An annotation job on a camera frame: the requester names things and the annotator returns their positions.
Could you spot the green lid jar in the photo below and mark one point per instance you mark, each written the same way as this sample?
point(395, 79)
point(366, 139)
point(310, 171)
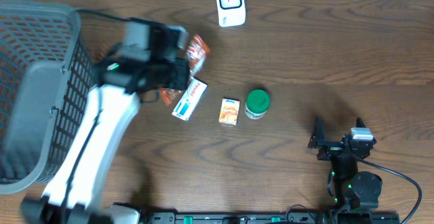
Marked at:
point(257, 104)

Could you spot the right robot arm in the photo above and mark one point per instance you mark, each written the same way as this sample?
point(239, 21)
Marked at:
point(355, 192)

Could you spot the white Panadol box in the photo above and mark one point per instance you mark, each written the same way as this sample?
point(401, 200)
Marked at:
point(189, 100)

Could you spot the orange tissue pack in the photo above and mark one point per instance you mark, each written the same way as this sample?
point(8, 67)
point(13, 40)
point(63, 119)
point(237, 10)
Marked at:
point(229, 112)

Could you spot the grey plastic basket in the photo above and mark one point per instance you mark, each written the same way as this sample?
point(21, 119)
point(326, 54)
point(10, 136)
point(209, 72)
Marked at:
point(46, 73)

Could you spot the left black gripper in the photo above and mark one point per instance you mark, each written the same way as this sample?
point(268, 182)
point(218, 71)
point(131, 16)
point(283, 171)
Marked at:
point(179, 65)

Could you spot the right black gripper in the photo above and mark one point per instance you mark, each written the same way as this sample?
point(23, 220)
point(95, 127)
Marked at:
point(318, 138)

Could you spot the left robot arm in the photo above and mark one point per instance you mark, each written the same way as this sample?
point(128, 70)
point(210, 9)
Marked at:
point(73, 195)

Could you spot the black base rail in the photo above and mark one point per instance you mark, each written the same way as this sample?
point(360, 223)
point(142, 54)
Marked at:
point(297, 217)

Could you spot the red Top candy wrapper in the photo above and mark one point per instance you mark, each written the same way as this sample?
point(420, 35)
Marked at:
point(196, 54)

